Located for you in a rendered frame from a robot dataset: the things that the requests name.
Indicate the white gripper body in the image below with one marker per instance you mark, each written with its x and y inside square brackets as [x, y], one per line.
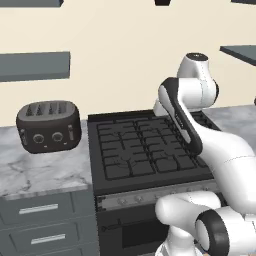
[159, 108]

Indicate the silver range knob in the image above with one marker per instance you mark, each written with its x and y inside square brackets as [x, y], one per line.
[138, 199]
[122, 201]

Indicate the black range with hob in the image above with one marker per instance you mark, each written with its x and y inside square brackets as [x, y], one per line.
[140, 150]

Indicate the grey drawer front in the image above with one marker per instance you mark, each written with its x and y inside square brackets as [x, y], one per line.
[46, 238]
[36, 208]

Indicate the black oven door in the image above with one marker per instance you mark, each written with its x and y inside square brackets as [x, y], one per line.
[133, 238]

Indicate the grey wall shelf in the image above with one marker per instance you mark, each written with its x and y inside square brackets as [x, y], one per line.
[33, 66]
[245, 1]
[30, 2]
[241, 53]

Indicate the black range hood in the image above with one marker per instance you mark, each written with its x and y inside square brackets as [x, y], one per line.
[163, 2]

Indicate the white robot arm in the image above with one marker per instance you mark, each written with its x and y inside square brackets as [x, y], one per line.
[230, 166]

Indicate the dark brown four-slot toaster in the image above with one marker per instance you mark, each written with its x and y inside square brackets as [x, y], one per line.
[50, 133]

